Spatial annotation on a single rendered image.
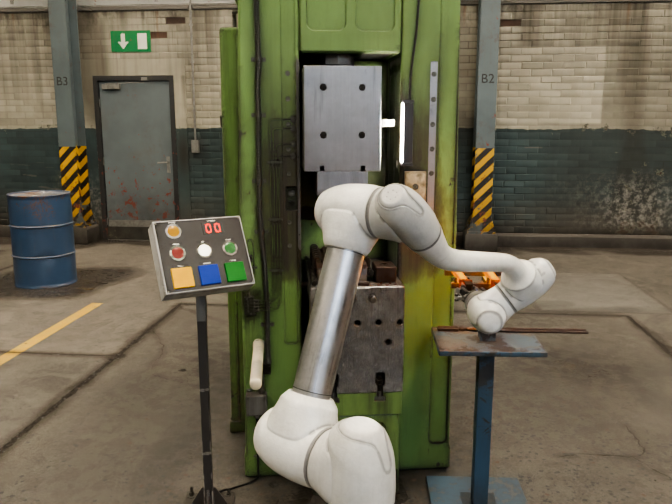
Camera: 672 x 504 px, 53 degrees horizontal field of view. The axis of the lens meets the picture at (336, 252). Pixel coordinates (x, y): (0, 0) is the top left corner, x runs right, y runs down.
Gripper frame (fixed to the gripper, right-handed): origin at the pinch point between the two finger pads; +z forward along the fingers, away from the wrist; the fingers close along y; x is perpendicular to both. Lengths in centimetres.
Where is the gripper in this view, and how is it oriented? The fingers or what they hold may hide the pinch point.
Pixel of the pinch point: (467, 288)
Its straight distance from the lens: 240.3
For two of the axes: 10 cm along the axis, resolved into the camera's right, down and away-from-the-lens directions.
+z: 0.3, -1.9, 9.8
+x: 0.0, -9.8, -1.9
